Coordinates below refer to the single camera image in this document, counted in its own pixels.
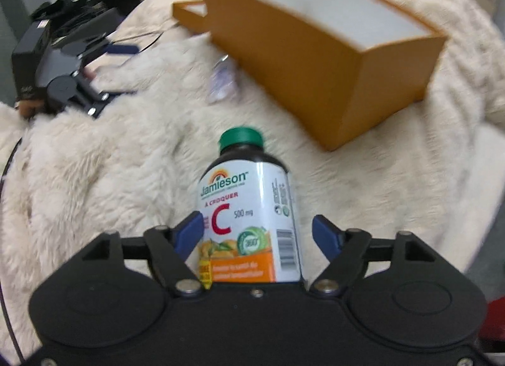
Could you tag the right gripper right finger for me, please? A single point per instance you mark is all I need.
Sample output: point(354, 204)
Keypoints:
point(345, 251)

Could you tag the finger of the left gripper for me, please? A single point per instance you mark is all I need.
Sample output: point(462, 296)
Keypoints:
point(110, 48)
point(93, 102)

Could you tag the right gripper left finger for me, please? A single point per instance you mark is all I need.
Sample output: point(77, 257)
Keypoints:
point(169, 248)

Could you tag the dark vitamin C bottle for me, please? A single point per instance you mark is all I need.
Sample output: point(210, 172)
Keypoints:
point(245, 199)

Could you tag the orange box lid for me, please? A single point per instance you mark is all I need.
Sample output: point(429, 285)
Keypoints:
point(192, 15)

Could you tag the small clear pill bottle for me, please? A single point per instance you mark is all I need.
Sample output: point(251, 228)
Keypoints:
point(223, 81)

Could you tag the person right hand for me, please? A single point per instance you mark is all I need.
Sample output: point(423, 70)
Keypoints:
point(28, 108)

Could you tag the cream fluffy blanket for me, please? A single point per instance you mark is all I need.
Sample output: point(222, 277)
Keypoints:
point(425, 169)

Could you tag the red bucket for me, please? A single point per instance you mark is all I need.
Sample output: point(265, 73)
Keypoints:
point(493, 329)

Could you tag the large orange cardboard box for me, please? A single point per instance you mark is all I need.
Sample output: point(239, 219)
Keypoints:
point(339, 66)

